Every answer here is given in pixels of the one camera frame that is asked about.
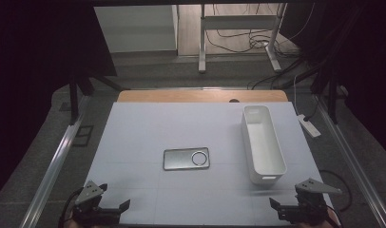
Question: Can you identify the white desk frame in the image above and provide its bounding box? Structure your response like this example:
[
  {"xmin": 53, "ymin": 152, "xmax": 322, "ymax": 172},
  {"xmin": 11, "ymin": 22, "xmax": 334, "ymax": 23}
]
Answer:
[{"xmin": 198, "ymin": 3, "xmax": 288, "ymax": 74}]

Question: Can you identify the person's left hand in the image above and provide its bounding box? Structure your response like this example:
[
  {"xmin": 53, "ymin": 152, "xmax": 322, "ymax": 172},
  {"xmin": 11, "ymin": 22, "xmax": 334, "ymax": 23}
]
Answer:
[{"xmin": 66, "ymin": 218, "xmax": 87, "ymax": 228}]

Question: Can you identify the wooden table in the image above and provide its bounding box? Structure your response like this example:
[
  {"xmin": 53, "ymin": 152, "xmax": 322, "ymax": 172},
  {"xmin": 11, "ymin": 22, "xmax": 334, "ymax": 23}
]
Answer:
[{"xmin": 117, "ymin": 89, "xmax": 289, "ymax": 104}]

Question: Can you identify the aluminium rail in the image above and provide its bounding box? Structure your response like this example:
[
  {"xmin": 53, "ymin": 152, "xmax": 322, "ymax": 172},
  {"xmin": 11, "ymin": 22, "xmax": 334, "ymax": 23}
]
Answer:
[
  {"xmin": 314, "ymin": 94, "xmax": 386, "ymax": 228},
  {"xmin": 19, "ymin": 96, "xmax": 91, "ymax": 228}
]

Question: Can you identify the white cabinet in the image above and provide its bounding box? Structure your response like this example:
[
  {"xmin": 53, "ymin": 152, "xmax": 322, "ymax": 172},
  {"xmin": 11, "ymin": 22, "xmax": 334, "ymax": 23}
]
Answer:
[{"xmin": 93, "ymin": 4, "xmax": 179, "ymax": 54}]

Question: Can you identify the white plastic bin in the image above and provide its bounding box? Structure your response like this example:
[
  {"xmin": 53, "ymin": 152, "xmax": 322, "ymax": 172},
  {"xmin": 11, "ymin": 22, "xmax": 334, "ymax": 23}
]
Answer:
[{"xmin": 241, "ymin": 104, "xmax": 288, "ymax": 186}]

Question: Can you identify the tangle of floor cables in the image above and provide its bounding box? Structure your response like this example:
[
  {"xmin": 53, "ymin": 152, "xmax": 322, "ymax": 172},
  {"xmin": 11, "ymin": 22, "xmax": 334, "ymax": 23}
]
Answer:
[{"xmin": 204, "ymin": 3, "xmax": 316, "ymax": 91}]

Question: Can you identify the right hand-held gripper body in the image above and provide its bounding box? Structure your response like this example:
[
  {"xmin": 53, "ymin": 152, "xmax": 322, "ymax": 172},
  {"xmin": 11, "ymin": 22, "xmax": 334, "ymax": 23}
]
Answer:
[{"xmin": 278, "ymin": 178, "xmax": 343, "ymax": 226}]

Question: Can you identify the black stand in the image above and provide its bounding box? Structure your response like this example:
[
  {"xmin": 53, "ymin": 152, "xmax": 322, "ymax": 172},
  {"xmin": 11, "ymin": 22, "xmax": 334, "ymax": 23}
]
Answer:
[
  {"xmin": 68, "ymin": 74, "xmax": 125, "ymax": 126},
  {"xmin": 309, "ymin": 70, "xmax": 349, "ymax": 125}
]

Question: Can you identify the white power strip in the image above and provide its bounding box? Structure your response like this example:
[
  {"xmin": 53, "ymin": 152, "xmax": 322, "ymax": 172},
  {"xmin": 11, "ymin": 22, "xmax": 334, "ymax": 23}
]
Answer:
[{"xmin": 297, "ymin": 113, "xmax": 322, "ymax": 139}]

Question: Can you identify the pale grey table mat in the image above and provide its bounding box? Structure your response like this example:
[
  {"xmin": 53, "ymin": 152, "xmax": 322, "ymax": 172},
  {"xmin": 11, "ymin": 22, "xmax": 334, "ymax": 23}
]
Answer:
[{"xmin": 83, "ymin": 101, "xmax": 334, "ymax": 226}]

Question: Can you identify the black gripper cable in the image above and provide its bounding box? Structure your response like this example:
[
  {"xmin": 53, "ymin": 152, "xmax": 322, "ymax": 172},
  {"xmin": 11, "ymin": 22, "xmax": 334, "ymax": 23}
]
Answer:
[
  {"xmin": 318, "ymin": 169, "xmax": 354, "ymax": 228},
  {"xmin": 57, "ymin": 187, "xmax": 85, "ymax": 228}
]

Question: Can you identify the person's right hand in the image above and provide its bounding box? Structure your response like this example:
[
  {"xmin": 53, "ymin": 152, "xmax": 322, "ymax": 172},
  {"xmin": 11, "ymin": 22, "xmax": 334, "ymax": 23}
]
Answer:
[{"xmin": 326, "ymin": 210, "xmax": 340, "ymax": 228}]

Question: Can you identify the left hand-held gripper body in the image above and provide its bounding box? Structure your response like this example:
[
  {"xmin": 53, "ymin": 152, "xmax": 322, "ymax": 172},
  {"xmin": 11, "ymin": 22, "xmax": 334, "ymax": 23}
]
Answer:
[{"xmin": 70, "ymin": 180, "xmax": 122, "ymax": 227}]

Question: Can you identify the black curtain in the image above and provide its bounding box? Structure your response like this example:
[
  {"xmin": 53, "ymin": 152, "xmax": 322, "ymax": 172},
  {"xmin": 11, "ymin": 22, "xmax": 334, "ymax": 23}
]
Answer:
[
  {"xmin": 280, "ymin": 0, "xmax": 386, "ymax": 160},
  {"xmin": 0, "ymin": 0, "xmax": 118, "ymax": 203}
]

